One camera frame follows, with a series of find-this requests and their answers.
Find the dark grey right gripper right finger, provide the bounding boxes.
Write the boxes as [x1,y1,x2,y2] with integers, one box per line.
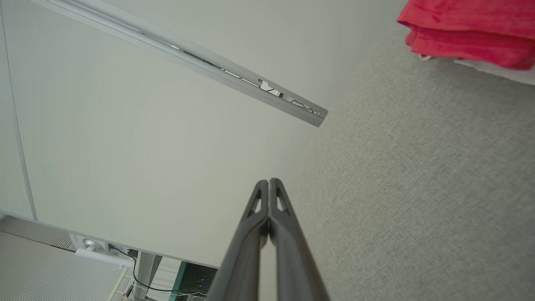
[269,178,331,301]

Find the grey metal partition post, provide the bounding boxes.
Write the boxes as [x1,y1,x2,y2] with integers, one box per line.
[31,0,329,128]

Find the red shorts with white stripes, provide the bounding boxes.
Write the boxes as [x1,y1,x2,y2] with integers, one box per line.
[396,0,535,86]

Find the dark monitor screen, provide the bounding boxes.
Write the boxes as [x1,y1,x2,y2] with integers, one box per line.
[169,261,219,301]

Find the grey desk leg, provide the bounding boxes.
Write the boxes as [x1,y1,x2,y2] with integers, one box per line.
[133,252,163,301]

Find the thin black cable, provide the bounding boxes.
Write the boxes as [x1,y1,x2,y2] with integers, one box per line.
[108,245,209,296]

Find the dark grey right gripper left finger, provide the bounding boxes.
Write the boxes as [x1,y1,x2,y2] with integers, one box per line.
[206,180,269,301]

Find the grey ribbed panel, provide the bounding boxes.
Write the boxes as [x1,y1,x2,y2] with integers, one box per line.
[0,215,128,301]

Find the white device with round knob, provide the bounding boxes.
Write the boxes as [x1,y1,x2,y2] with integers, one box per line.
[68,233,136,268]

